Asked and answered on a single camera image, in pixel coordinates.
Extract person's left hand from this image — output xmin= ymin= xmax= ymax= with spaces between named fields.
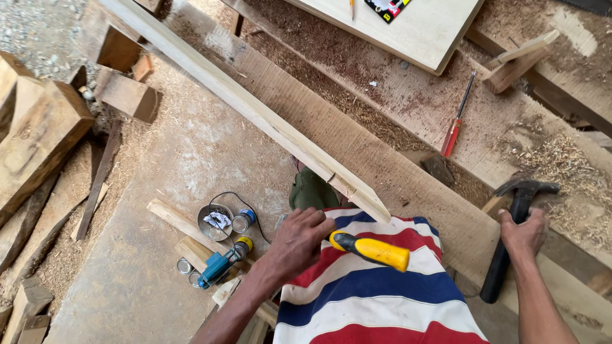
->
xmin=267 ymin=207 xmax=337 ymax=283

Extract person's right hand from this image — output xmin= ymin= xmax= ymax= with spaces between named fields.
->
xmin=497 ymin=206 xmax=551 ymax=262

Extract yellow black handled chisel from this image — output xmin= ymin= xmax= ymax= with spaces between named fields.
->
xmin=328 ymin=230 xmax=411 ymax=273

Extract black claw hammer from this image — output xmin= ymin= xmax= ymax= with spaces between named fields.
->
xmin=479 ymin=179 xmax=560 ymax=305

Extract green trousers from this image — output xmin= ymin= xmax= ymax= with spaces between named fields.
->
xmin=289 ymin=167 xmax=341 ymax=211

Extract can with blue lid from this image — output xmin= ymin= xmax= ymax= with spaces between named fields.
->
xmin=231 ymin=209 xmax=257 ymax=234

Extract can with yellow lid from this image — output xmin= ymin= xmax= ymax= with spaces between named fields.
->
xmin=233 ymin=236 xmax=254 ymax=260

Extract wide rough brown plank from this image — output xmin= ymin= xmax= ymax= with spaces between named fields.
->
xmin=160 ymin=0 xmax=503 ymax=288

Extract red white blue striped shirt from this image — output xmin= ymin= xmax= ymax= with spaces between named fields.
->
xmin=273 ymin=207 xmax=490 ymax=344

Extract crumpled white paper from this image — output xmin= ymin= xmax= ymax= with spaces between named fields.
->
xmin=203 ymin=211 xmax=232 ymax=229

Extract round metal bowl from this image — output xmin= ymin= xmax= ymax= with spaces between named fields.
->
xmin=197 ymin=204 xmax=234 ymax=242

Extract blue electric power tool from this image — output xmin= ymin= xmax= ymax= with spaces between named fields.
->
xmin=197 ymin=247 xmax=241 ymax=290

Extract dark small wooden block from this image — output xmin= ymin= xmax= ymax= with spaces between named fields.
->
xmin=420 ymin=153 xmax=456 ymax=188

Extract long light wooden plank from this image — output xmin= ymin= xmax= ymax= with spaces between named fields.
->
xmin=98 ymin=0 xmax=391 ymax=225

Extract sawdust covered wooden workbench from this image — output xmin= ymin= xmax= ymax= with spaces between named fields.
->
xmin=222 ymin=0 xmax=612 ymax=344

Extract light plywood board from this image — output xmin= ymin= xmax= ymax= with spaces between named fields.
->
xmin=295 ymin=0 xmax=485 ymax=76

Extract thin dark wooden stick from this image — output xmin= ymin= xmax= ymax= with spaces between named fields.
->
xmin=75 ymin=119 xmax=123 ymax=241

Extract small reddish wooden block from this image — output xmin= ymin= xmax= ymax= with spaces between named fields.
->
xmin=132 ymin=54 xmax=154 ymax=83

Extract small wooden cross piece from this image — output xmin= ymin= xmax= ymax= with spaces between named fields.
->
xmin=482 ymin=29 xmax=560 ymax=95

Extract pile of wood shavings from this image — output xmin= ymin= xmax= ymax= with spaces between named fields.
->
xmin=499 ymin=131 xmax=612 ymax=251

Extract large brown wooden block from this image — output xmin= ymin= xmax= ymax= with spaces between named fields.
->
xmin=78 ymin=13 xmax=145 ymax=74

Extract thick brown wooden beam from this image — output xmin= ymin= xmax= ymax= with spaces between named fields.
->
xmin=465 ymin=0 xmax=612 ymax=140

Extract heap of timber offcuts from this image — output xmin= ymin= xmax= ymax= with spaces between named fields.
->
xmin=0 ymin=50 xmax=96 ymax=344

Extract dark saw blade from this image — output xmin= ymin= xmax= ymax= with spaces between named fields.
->
xmin=556 ymin=0 xmax=612 ymax=18

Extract black power cable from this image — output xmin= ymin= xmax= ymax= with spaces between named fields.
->
xmin=207 ymin=191 xmax=272 ymax=249

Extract red handled screwdriver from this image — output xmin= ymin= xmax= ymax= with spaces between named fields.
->
xmin=439 ymin=70 xmax=478 ymax=159

